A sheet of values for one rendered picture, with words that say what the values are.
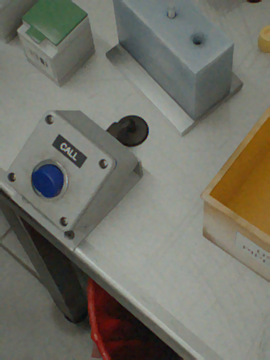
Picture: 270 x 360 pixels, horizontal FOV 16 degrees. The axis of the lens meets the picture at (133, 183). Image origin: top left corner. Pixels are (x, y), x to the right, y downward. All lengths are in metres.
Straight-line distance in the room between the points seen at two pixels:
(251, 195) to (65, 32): 0.20
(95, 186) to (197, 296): 0.13
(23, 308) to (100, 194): 0.96
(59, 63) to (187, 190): 0.15
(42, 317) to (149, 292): 0.92
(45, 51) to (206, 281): 0.23
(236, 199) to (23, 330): 0.94
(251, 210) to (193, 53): 0.14
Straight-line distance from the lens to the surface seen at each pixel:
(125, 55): 0.85
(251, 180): 0.81
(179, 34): 0.76
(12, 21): 0.86
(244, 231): 0.71
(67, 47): 0.82
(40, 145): 0.76
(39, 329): 1.69
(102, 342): 1.22
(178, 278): 0.79
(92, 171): 0.74
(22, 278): 1.72
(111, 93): 0.85
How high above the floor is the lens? 1.64
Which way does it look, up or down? 70 degrees down
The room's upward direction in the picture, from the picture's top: 9 degrees counter-clockwise
